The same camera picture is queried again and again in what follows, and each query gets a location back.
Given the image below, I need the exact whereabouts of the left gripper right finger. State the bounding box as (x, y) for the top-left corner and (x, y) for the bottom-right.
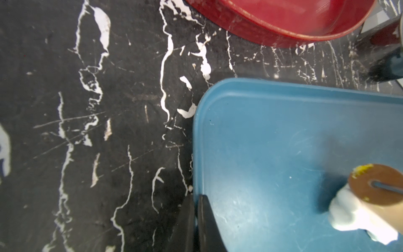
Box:
(197, 195), (227, 252)

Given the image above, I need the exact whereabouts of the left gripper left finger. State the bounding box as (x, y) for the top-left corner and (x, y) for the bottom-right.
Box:
(165, 195), (195, 252)

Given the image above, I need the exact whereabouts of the wooden double roller pin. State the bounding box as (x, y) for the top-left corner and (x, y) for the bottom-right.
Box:
(347, 164), (403, 233)

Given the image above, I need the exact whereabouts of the round metal cutter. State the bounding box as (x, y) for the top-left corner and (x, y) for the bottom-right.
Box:
(354, 15), (403, 82)

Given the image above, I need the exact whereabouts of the white dough piece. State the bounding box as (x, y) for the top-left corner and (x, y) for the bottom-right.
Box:
(328, 184), (398, 245)

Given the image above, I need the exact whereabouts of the teal plastic tray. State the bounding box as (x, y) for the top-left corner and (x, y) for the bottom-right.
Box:
(193, 78), (403, 252)

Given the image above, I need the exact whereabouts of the red round tray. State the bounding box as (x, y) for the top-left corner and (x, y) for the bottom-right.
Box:
(188, 0), (377, 48)

